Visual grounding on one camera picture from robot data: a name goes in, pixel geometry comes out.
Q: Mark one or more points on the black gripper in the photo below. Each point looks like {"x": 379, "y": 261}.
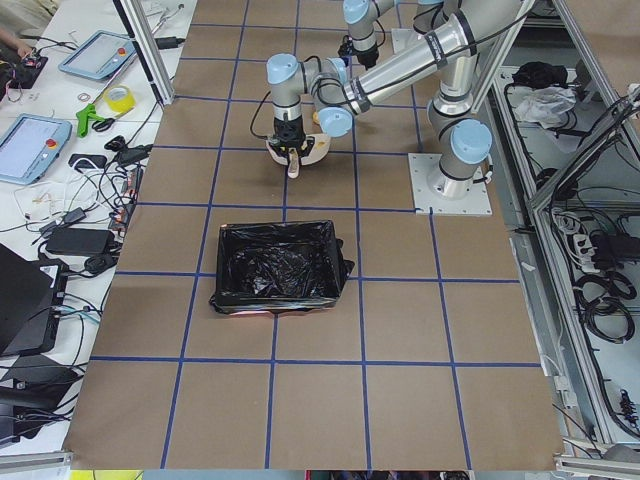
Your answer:
{"x": 367, "y": 57}
{"x": 288, "y": 131}

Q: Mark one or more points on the beige plastic dustpan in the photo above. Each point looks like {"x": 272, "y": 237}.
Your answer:
{"x": 314, "y": 148}

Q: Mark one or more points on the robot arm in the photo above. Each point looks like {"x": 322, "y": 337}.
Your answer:
{"x": 315, "y": 100}
{"x": 366, "y": 34}

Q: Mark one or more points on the bin with black bag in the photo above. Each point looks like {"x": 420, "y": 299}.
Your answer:
{"x": 279, "y": 267}

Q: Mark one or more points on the yellow tape roll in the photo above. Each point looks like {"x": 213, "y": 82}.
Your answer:
{"x": 120, "y": 99}

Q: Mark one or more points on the blue teach pendant far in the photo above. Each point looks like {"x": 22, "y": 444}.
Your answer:
{"x": 99, "y": 57}

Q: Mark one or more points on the blue teach pendant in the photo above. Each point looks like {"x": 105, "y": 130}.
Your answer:
{"x": 30, "y": 146}
{"x": 99, "y": 57}

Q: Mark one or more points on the black power adapter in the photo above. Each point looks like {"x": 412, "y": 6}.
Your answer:
{"x": 79, "y": 242}

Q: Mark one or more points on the blue teach pendant near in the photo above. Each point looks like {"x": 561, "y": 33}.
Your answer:
{"x": 30, "y": 146}

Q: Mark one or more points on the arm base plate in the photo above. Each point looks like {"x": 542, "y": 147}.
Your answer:
{"x": 434, "y": 193}
{"x": 404, "y": 38}

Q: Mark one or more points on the green handled grabber tool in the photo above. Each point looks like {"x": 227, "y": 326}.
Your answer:
{"x": 88, "y": 118}

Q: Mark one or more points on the aluminium frame post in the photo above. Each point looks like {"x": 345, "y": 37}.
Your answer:
{"x": 137, "y": 27}

